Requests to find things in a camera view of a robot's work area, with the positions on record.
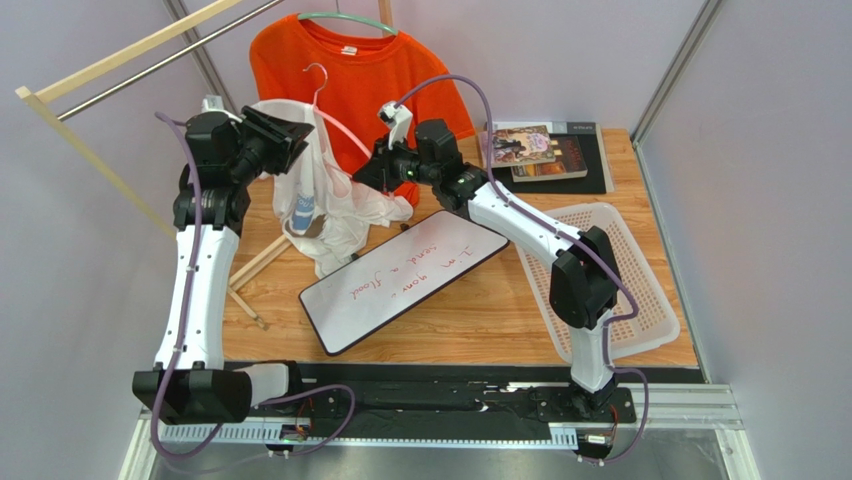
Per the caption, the large black book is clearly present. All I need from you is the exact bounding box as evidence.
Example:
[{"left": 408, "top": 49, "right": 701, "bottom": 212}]
[{"left": 493, "top": 121, "right": 615, "bottom": 195}]

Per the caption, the green clothes hanger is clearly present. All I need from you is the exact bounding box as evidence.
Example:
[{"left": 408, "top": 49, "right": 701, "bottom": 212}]
[{"left": 297, "top": 0, "right": 399, "bottom": 36}]

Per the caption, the wooden clothes rack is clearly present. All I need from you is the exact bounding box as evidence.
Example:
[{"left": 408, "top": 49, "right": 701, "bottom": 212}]
[{"left": 14, "top": 0, "right": 397, "bottom": 332}]

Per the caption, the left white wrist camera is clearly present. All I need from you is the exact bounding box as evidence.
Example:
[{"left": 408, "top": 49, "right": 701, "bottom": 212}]
[{"left": 201, "top": 95, "right": 231, "bottom": 116}]

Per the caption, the pink cover book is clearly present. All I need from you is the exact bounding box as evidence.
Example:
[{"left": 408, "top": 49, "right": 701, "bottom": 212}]
[{"left": 478, "top": 125, "right": 555, "bottom": 169}]

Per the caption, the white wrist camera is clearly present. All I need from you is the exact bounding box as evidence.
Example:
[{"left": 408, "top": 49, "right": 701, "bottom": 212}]
[
  {"left": 378, "top": 101, "right": 413, "bottom": 150},
  {"left": 201, "top": 95, "right": 231, "bottom": 116}
]

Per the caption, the dark red cover book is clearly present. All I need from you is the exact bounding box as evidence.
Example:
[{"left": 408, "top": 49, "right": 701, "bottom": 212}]
[{"left": 511, "top": 135, "right": 588, "bottom": 183}]

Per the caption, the orange t shirt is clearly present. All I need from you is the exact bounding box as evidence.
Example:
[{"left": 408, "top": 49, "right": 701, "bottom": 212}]
[{"left": 248, "top": 14, "right": 475, "bottom": 174}]

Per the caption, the whiteboard with red writing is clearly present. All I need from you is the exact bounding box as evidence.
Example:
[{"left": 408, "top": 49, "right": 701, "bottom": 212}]
[{"left": 299, "top": 211, "right": 509, "bottom": 356}]

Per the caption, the white printed t shirt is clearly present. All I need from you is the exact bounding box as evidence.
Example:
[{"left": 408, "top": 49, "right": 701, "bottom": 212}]
[{"left": 252, "top": 99, "right": 413, "bottom": 278}]

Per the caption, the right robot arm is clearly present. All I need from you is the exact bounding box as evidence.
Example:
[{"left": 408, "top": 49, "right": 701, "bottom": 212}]
[{"left": 353, "top": 119, "right": 623, "bottom": 416}]

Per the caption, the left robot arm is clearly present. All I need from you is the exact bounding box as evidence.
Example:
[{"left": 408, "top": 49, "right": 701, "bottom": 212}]
[{"left": 132, "top": 107, "right": 314, "bottom": 425}]

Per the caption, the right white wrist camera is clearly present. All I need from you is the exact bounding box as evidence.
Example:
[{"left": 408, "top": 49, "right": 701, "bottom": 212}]
[{"left": 378, "top": 101, "right": 413, "bottom": 150}]

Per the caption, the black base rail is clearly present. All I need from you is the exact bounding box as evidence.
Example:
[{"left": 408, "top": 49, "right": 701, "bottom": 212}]
[{"left": 252, "top": 361, "right": 707, "bottom": 461}]

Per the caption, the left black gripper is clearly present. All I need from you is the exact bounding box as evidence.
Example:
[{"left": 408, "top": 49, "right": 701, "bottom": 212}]
[{"left": 228, "top": 106, "right": 313, "bottom": 187}]

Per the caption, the white plastic basket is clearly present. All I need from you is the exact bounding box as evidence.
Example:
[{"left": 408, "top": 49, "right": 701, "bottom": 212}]
[{"left": 516, "top": 202, "right": 680, "bottom": 363}]

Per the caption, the pink clothes hanger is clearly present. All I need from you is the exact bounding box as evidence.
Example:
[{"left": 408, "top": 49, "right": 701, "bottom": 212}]
[{"left": 302, "top": 62, "right": 374, "bottom": 161}]

